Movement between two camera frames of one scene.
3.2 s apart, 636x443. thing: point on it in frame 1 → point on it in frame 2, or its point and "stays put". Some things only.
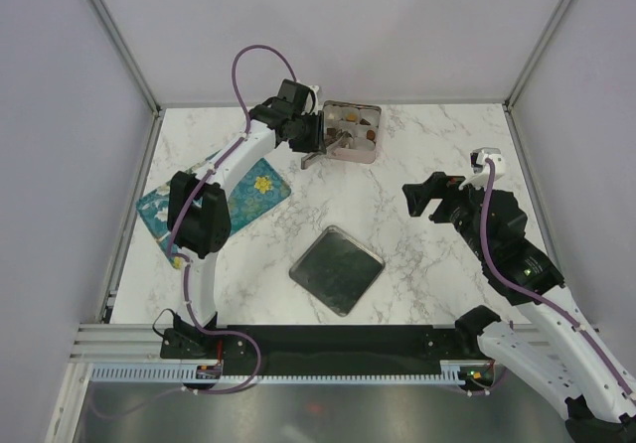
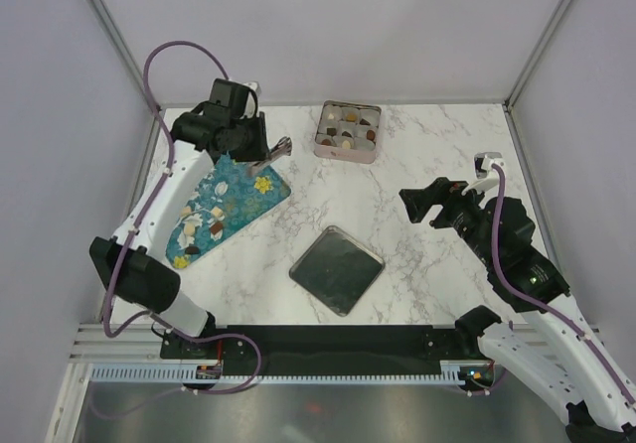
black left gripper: x=313 y=143 → x=260 y=149
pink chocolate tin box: x=351 y=131 stays put
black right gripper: x=418 y=194 stays put
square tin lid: x=338 y=268 stays put
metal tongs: x=342 y=142 → x=283 y=147
